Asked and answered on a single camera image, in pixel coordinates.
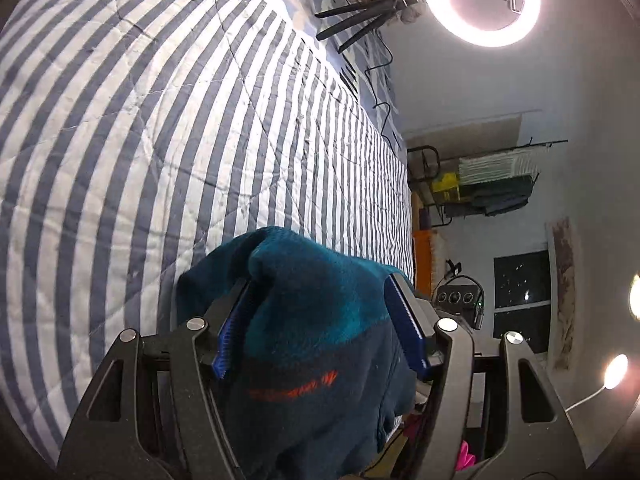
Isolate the dark teal fleece jacket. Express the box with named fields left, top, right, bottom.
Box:
left=176, top=226, right=416, bottom=479

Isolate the right pink sleeve forearm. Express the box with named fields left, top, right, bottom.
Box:
left=404, top=414, right=478, bottom=474

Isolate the black clothes rack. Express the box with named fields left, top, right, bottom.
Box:
left=424, top=136, right=569, bottom=221

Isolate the orange bench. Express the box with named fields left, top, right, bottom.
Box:
left=411, top=192, right=435, bottom=296

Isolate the dark window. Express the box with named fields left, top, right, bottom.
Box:
left=494, top=250, right=551, bottom=354

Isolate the yellow box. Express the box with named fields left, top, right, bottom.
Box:
left=430, top=171, right=460, bottom=205

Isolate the black metal chair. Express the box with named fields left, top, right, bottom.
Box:
left=407, top=144, right=452, bottom=229

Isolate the small white lamp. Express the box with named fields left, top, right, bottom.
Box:
left=564, top=352, right=630, bottom=413

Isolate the blue white striped bedsheet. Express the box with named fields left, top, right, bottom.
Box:
left=1, top=0, right=413, bottom=464

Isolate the black mini tripod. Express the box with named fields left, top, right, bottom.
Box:
left=314, top=0, right=425, bottom=53

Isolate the black cable on bed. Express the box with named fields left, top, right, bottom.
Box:
left=361, top=29, right=402, bottom=156

